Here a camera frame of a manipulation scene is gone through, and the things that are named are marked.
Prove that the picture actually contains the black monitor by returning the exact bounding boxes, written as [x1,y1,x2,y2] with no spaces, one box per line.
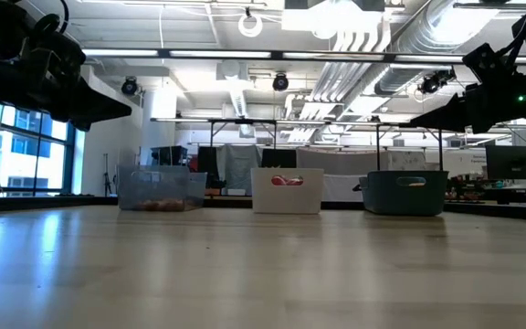
[485,144,526,180]
[260,148,298,168]

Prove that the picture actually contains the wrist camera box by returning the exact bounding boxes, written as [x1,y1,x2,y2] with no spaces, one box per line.
[23,27,87,79]
[462,42,511,84]

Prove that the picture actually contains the blue plastic basket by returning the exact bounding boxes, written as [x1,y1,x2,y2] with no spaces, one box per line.
[360,170,449,217]

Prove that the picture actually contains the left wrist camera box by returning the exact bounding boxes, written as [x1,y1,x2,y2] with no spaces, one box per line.
[23,27,87,79]

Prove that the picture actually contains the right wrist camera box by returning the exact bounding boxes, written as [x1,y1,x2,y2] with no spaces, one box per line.
[462,42,511,84]

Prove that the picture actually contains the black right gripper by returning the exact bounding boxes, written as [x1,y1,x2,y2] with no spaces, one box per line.
[409,76,526,134]

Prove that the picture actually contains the large window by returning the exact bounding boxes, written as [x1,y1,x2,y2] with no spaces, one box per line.
[0,98,79,196]

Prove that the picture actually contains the overhead light bar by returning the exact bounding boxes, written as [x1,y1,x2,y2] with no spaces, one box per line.
[79,47,526,65]

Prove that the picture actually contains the silver ceiling duct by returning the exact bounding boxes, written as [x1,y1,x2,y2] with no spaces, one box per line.
[374,0,501,97]

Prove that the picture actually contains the translucent grey plastic basket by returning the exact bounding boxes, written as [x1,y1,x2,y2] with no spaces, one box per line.
[116,164,208,212]

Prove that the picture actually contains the white ring light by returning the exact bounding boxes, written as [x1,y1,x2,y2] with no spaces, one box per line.
[237,12,264,39]

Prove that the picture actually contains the black ceiling camera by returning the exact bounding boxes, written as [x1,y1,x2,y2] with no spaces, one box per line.
[271,72,289,92]
[416,68,458,96]
[121,76,139,96]

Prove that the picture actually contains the white plastic basket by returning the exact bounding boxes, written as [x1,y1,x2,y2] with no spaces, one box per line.
[250,166,325,215]

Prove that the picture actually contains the black frame table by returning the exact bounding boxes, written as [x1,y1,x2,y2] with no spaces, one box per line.
[374,121,445,173]
[207,117,278,150]

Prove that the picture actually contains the grey curtain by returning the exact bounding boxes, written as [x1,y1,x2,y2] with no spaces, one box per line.
[216,143,263,196]

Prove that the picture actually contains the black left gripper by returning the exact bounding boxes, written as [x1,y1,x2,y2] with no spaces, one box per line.
[0,68,132,133]

